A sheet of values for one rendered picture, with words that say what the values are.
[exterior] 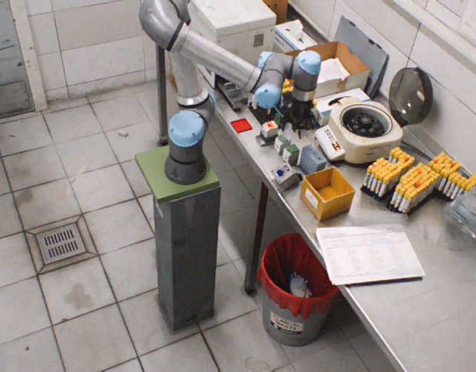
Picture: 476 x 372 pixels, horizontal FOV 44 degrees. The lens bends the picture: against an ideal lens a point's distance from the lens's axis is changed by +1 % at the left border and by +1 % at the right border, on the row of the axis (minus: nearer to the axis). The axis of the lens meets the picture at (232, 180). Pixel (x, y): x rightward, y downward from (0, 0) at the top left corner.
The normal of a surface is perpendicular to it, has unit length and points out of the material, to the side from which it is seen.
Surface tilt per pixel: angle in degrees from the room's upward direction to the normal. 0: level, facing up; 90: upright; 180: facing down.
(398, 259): 1
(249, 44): 90
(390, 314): 0
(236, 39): 90
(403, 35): 90
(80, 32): 90
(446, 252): 0
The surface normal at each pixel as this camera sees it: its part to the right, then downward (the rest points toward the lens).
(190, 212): 0.43, 0.66
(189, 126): 0.04, -0.58
